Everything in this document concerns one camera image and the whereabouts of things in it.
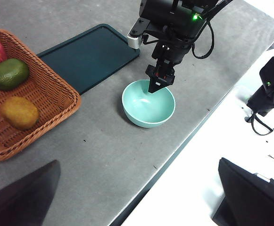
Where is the yellow-brown kiwi fruit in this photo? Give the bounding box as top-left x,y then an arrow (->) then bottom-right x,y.
0,96 -> 39,130

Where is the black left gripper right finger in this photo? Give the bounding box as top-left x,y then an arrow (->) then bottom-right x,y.
212,157 -> 274,226

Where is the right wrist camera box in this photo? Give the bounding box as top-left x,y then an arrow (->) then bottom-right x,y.
127,30 -> 143,49

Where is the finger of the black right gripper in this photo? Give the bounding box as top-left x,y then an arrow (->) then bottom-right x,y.
166,68 -> 175,85
145,65 -> 167,93

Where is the teal ribbed bowl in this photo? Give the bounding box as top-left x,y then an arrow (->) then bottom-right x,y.
122,79 -> 176,129

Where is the dark rectangular tray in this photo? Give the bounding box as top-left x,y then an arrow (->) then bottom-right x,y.
36,23 -> 141,96

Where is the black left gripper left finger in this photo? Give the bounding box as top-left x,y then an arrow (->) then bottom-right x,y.
0,160 -> 61,226

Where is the brown wicker basket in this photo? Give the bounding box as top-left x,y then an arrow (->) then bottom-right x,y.
0,29 -> 82,162

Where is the green oval fruit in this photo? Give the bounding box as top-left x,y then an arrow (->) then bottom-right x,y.
0,58 -> 30,91

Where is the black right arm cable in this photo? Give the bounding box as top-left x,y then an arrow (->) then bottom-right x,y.
191,19 -> 215,59
198,0 -> 234,20

